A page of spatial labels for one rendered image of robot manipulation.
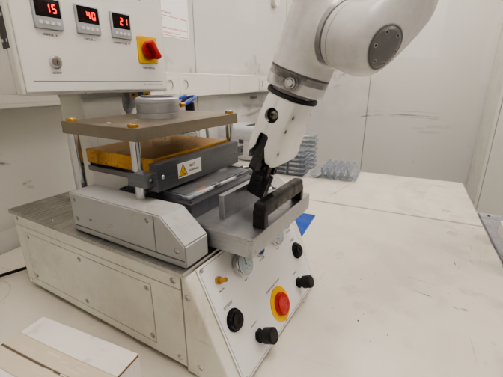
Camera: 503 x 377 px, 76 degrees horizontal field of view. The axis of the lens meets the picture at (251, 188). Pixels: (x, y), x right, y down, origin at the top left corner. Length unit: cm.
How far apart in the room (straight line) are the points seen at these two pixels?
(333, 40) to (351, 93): 261
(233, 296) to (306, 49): 36
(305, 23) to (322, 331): 49
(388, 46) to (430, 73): 257
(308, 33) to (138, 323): 50
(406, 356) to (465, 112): 252
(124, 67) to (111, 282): 43
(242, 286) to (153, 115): 33
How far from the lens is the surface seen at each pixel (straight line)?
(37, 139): 108
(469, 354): 69
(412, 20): 42
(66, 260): 69
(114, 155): 59
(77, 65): 70
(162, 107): 60
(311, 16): 43
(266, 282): 59
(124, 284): 57
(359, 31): 39
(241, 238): 45
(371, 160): 305
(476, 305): 81
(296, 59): 44
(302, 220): 105
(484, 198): 272
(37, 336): 57
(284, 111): 44
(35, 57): 66
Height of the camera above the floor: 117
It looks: 18 degrees down
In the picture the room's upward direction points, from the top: straight up
